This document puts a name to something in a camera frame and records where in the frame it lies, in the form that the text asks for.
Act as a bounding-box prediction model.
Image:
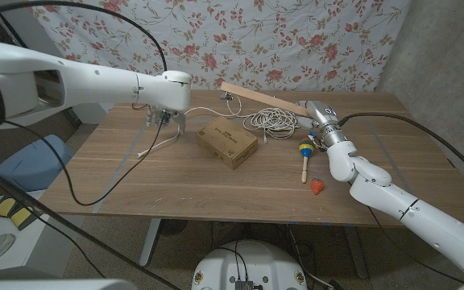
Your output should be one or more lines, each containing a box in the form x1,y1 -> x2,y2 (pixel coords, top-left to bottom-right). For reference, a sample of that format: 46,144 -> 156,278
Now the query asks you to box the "red toy strawberry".
310,178 -> 325,196

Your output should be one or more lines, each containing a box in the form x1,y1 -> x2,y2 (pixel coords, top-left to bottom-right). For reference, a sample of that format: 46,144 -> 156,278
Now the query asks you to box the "grey table leg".
342,225 -> 369,280

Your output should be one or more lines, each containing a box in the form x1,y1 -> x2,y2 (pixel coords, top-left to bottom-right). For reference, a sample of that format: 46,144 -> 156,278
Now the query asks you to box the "white table leg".
139,218 -> 163,267

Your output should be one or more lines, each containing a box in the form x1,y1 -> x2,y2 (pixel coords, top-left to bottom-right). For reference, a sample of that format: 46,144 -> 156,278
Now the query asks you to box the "white Ethernet cable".
137,93 -> 300,158

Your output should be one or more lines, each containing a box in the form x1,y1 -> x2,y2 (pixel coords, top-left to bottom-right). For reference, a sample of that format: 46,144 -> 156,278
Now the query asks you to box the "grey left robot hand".
146,106 -> 187,136

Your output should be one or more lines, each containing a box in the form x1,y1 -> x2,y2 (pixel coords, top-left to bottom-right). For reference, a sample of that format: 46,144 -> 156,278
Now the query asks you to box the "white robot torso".
191,240 -> 309,290

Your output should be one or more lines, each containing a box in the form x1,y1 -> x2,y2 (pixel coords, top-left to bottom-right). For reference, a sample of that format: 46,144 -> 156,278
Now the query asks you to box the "white low cabinet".
0,191 -> 85,280

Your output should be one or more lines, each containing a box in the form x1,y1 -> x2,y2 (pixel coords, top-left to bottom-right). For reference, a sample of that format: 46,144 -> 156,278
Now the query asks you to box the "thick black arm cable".
338,112 -> 464,186
0,0 -> 180,290

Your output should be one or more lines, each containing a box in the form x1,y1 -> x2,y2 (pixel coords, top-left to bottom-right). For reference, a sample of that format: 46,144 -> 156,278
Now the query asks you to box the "colourful striped wooden maraca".
298,136 -> 316,184

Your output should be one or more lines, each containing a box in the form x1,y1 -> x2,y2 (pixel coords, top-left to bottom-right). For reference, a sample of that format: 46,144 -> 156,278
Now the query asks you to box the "brown cardboard package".
195,116 -> 259,171

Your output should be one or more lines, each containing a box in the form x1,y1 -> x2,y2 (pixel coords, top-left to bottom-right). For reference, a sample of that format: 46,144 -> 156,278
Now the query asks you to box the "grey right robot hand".
295,99 -> 348,148

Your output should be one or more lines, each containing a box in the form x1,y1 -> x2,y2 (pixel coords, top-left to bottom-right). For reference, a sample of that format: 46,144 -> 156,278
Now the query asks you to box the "wooden clip hanger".
218,81 -> 312,118

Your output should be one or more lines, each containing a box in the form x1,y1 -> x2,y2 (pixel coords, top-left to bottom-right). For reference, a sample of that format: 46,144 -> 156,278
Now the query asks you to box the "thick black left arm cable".
0,0 -> 180,290

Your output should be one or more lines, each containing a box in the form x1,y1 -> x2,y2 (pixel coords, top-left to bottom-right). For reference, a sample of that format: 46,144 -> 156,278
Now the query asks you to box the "blue plastic bin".
0,134 -> 75,193

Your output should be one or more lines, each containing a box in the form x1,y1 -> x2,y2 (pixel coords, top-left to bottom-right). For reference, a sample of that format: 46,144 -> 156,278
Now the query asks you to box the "floral backdrop cloth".
22,0 -> 412,113

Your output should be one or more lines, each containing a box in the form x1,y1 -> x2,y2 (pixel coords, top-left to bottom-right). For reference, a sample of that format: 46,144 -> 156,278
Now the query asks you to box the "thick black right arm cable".
338,112 -> 464,186

